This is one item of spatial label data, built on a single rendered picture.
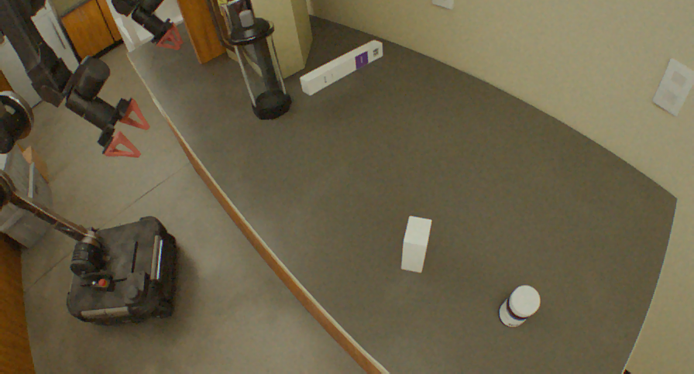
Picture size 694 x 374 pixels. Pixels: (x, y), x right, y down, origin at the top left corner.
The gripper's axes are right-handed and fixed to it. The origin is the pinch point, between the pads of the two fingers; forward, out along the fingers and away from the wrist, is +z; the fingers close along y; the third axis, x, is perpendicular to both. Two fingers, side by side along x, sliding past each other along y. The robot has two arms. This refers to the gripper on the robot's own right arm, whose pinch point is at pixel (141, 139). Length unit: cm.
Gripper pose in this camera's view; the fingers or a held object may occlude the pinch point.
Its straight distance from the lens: 80.9
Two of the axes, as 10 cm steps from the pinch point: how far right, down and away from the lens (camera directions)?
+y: -2.2, -7.2, 6.5
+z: 5.8, 4.4, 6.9
